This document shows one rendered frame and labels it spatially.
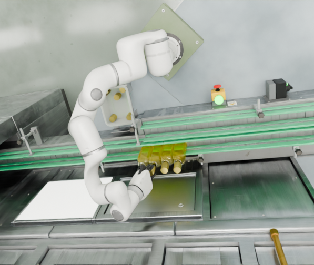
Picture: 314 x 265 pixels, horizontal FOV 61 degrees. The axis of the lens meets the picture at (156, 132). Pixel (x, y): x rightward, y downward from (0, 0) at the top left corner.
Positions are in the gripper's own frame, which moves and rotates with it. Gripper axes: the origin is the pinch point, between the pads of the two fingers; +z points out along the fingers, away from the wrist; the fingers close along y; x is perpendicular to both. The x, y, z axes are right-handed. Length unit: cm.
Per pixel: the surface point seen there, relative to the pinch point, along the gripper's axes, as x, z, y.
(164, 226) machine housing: -10.8, -16.7, -14.1
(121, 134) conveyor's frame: 29.7, 26.0, 5.2
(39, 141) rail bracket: 79, 12, 7
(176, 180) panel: -5.2, 13.4, -13.8
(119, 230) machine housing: 6.7, -22.8, -14.0
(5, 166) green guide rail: 101, -1, -4
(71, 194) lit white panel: 45.3, -7.4, -13.1
